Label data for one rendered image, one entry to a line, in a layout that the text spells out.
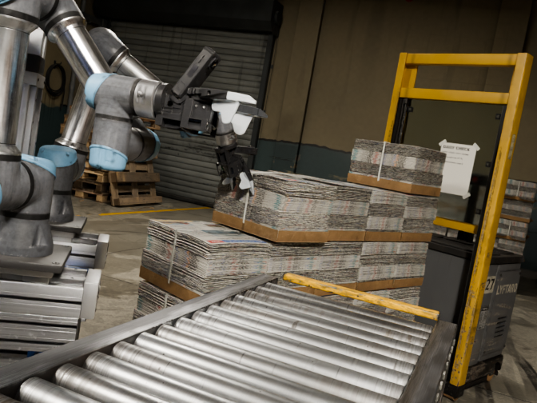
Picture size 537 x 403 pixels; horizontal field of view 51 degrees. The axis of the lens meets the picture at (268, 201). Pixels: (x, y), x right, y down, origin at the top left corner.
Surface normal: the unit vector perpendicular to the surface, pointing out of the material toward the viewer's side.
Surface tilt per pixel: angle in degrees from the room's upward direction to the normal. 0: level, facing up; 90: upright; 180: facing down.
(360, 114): 90
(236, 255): 90
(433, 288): 90
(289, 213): 90
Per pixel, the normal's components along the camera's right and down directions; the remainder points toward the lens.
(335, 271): 0.70, 0.18
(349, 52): -0.38, 0.02
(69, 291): 0.23, 0.13
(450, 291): -0.69, -0.05
